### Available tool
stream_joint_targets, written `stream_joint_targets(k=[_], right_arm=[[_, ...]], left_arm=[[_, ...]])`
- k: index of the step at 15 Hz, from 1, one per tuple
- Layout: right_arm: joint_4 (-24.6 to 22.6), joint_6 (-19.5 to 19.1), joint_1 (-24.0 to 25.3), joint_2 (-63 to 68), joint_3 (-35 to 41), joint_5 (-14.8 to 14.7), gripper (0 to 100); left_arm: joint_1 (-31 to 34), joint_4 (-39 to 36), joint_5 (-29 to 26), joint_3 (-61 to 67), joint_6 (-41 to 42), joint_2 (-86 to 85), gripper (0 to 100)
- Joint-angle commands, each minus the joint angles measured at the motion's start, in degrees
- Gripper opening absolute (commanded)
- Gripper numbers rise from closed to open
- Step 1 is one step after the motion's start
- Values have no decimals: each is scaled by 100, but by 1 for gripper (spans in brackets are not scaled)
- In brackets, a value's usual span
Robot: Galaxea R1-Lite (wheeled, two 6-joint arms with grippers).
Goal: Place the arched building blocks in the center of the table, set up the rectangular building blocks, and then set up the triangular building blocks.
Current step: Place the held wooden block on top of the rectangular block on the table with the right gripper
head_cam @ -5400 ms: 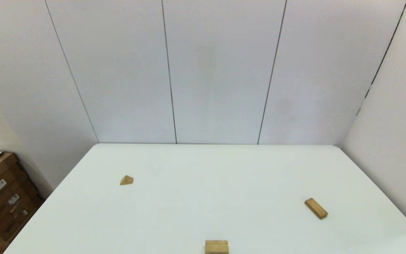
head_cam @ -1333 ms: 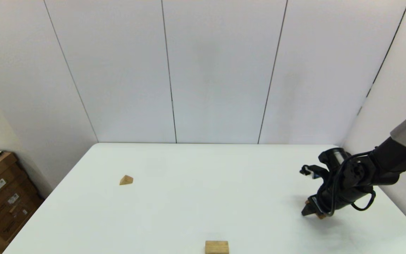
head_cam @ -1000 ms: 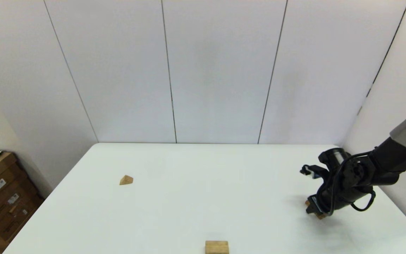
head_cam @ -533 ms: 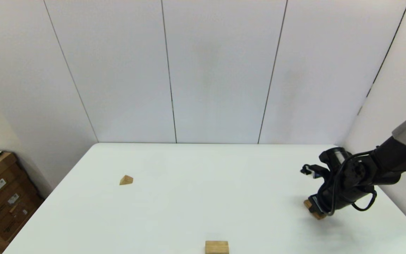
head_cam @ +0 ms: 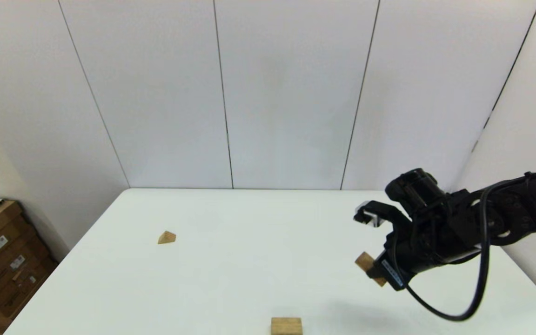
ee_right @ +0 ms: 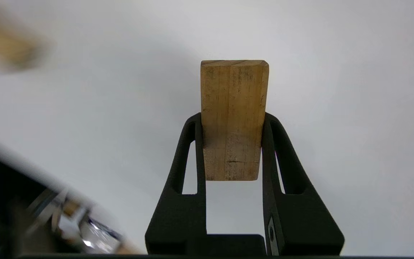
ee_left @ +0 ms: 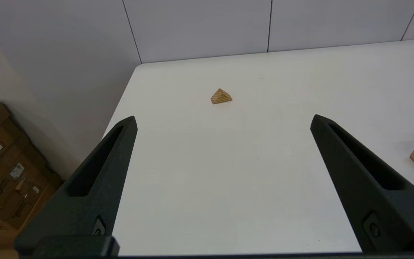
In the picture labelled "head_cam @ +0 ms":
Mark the rectangular wooden building block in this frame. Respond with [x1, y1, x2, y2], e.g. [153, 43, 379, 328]
[355, 252, 388, 287]

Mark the arched wooden building block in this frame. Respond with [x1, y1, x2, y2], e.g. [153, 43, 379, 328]
[270, 317, 303, 335]

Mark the cardboard box with white labels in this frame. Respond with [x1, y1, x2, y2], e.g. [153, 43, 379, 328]
[0, 201, 59, 322]

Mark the right camera mount bracket black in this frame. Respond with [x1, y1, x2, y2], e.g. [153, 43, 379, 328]
[366, 200, 410, 231]

